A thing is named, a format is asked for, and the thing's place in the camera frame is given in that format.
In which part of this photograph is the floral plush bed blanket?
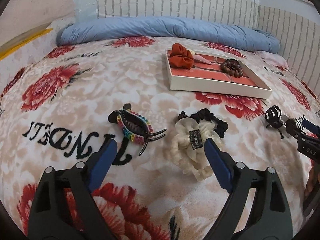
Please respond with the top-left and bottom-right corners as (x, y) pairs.
(0, 17), (320, 240)

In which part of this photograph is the brown wooden bead bracelet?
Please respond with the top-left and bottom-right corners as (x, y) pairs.
(220, 58), (245, 78)

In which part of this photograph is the black scrunchie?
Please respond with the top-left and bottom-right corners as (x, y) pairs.
(176, 108), (229, 138)

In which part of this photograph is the black claw hair clip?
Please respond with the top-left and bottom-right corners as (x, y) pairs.
(265, 105), (285, 139)

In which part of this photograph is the right hand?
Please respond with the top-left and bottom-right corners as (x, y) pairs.
(304, 164), (319, 200)

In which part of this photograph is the yellow edged bed frame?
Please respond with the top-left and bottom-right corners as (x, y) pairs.
(0, 22), (53, 60)

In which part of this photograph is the blue folded quilt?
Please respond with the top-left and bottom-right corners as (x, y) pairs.
(56, 16), (280, 54)

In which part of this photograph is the rust orange scrunchie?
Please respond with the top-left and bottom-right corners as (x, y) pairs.
(169, 43), (194, 69)

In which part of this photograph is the white brick pattern headboard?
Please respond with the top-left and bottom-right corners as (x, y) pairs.
(96, 0), (319, 94)

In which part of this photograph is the cream fluffy scrunchie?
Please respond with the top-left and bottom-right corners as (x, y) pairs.
(168, 117), (224, 181)

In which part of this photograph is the white tray brick pattern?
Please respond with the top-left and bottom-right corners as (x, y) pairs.
(165, 49), (272, 99)

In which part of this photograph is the rainbow black claw clip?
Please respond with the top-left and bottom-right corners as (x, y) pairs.
(108, 103), (167, 156)

